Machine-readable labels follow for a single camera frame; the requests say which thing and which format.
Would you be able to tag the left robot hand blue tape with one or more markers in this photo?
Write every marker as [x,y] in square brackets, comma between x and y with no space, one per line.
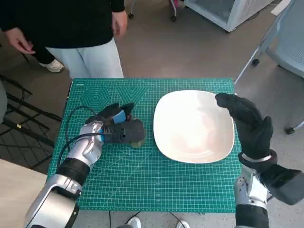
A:
[111,114]

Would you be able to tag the person's right hand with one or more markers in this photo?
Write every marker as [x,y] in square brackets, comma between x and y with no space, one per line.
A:
[19,41]

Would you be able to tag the person's left hand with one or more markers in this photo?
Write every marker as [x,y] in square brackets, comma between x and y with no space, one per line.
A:
[120,22]

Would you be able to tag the right robot hand black glove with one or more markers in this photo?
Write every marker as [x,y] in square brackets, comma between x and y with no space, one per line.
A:
[247,118]

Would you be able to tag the purple toy grapes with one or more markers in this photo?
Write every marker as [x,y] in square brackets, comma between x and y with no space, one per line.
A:
[137,144]

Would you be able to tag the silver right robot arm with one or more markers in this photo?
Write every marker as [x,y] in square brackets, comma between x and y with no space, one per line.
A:
[251,190]

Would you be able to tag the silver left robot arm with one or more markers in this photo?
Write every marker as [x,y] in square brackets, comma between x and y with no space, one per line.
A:
[71,161]

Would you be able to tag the white square plate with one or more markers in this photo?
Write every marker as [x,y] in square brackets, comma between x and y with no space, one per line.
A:
[192,128]

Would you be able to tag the person's leg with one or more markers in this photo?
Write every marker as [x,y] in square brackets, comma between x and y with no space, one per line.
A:
[44,53]

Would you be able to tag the white sneaker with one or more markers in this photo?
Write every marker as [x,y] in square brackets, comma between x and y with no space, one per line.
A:
[53,66]

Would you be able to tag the person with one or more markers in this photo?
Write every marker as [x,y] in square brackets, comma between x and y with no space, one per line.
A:
[71,28]

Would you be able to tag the pink chair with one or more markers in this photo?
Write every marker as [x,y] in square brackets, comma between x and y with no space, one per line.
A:
[173,12]

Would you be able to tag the green cutting mat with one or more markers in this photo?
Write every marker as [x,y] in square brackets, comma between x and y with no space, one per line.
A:
[147,180]

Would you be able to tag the grey mesh chair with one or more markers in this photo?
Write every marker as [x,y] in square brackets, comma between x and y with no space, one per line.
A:
[282,47]

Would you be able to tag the black metal rack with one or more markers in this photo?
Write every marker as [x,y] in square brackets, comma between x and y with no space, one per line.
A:
[21,123]

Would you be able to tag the white cabinet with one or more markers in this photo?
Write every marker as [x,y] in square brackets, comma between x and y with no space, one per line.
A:
[221,14]

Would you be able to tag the white shoe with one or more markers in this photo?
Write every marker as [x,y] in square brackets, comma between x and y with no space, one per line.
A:
[183,224]
[134,222]

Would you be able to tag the beige cardboard sheet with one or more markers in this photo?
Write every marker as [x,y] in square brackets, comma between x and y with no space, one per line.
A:
[281,6]

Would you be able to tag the light wooden table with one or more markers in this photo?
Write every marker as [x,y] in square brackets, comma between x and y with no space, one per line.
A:
[16,190]

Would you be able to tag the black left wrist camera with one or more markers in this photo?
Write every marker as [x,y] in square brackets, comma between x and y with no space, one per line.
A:
[128,133]

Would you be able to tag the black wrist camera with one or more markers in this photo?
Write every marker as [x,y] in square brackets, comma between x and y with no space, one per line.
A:
[128,133]
[285,185]

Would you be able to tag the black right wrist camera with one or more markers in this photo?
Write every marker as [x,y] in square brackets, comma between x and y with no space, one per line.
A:
[285,185]

